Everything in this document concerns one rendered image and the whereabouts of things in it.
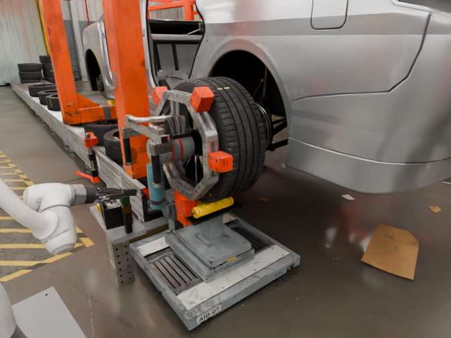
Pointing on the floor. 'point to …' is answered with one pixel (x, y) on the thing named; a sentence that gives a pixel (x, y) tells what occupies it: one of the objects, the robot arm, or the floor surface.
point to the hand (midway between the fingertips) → (129, 192)
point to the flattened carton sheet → (392, 251)
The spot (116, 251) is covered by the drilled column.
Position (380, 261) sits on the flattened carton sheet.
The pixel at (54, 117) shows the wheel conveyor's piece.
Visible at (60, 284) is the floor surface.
